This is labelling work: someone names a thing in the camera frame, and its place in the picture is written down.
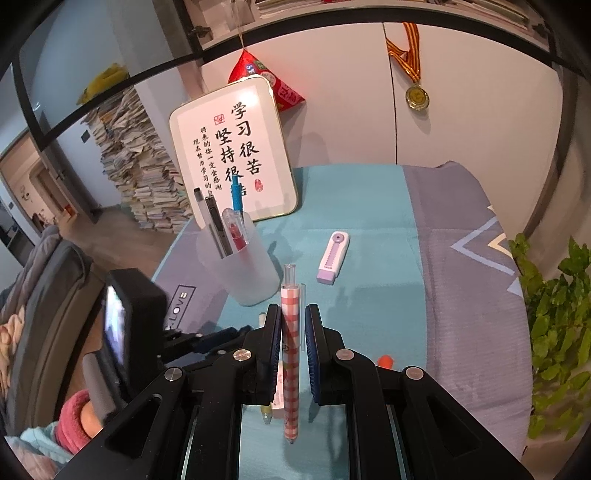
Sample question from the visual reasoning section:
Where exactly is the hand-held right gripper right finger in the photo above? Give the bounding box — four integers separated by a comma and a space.
305, 304, 532, 480

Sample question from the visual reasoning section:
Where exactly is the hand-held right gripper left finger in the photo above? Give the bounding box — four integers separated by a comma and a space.
55, 304, 283, 480

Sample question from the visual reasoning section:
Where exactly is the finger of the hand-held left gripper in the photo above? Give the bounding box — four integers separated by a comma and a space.
161, 324, 254, 359

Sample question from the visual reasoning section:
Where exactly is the pink checked pen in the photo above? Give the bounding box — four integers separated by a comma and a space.
281, 264, 308, 446

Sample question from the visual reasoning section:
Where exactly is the translucent pen cup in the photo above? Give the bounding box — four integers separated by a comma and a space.
196, 211, 281, 307

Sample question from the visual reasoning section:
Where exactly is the red pen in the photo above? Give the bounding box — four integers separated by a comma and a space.
222, 208, 250, 252

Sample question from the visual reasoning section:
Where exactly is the black grey pen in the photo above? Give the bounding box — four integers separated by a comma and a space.
204, 196, 229, 259

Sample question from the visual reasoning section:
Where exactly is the clear gel pen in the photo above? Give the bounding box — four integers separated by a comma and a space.
193, 187, 218, 241

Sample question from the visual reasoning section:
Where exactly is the white eraser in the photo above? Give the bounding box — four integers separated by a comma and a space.
270, 360, 286, 418

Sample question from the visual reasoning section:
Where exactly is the green pen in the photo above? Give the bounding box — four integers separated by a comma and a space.
257, 313, 274, 425

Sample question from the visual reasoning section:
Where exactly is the grey sofa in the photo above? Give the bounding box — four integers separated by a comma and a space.
0, 225, 105, 437

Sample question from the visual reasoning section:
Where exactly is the purple correction tape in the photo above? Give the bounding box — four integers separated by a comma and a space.
317, 232, 351, 284

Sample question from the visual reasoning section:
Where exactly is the tall stack of books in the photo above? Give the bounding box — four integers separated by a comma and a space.
85, 88, 195, 234

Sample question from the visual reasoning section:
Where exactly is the light blue garment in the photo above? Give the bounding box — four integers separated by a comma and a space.
0, 425, 75, 480

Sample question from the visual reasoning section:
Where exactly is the white calligraphy board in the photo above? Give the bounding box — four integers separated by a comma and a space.
168, 75, 300, 220

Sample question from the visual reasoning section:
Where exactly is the green leafy plant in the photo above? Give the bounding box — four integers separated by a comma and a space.
508, 233, 591, 441

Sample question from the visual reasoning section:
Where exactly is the glass cabinet door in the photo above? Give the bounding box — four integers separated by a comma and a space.
11, 0, 204, 153

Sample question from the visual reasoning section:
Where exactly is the red hanging pouch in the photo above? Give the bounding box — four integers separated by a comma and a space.
228, 50, 307, 113

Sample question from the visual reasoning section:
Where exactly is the gold medal with striped ribbon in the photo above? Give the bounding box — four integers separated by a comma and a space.
385, 22, 431, 112

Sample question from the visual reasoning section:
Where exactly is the grey bookcase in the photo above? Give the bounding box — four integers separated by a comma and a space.
185, 0, 559, 54

